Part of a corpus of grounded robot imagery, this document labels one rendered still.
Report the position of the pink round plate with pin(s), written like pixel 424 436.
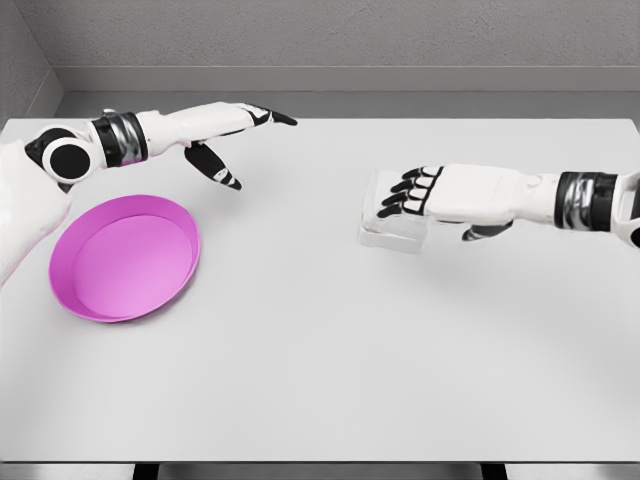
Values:
pixel 125 260

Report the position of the clear plastic box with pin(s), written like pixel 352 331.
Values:
pixel 395 230

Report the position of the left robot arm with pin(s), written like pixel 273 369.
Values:
pixel 75 155

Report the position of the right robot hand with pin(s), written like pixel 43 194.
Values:
pixel 465 192

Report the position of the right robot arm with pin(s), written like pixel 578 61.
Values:
pixel 585 200

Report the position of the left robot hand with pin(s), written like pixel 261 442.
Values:
pixel 210 120

